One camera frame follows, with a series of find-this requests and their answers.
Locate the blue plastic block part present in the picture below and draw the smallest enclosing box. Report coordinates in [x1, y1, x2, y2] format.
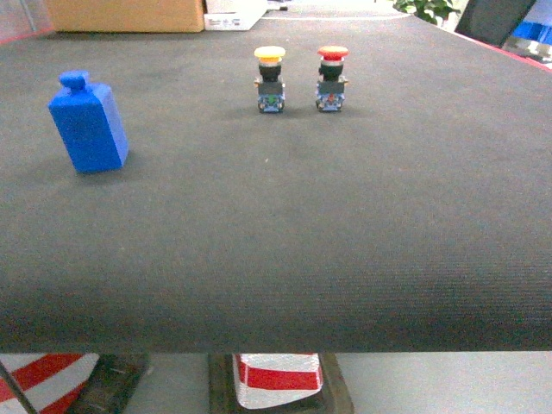
[47, 70, 129, 173]

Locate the yellow mushroom push button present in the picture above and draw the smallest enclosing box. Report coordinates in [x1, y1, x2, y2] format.
[254, 46, 285, 114]

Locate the red mushroom push button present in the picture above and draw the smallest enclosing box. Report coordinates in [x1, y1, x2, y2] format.
[316, 45, 349, 112]

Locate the black table mat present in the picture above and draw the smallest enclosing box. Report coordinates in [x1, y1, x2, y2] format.
[1, 17, 551, 353]

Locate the white flat box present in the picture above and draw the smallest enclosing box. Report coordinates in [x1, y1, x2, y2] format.
[204, 0, 268, 31]

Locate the green potted plant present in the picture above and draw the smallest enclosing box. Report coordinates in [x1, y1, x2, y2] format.
[392, 0, 461, 25]

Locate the brown cardboard box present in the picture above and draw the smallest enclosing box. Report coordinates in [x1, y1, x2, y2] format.
[45, 0, 204, 33]

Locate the red white striped barrier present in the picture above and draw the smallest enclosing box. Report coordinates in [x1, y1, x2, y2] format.
[1, 354, 99, 413]

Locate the black office chair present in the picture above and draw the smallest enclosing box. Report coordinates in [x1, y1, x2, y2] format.
[455, 0, 536, 47]

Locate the red white striped post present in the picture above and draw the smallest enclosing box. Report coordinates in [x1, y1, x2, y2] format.
[231, 354, 323, 410]

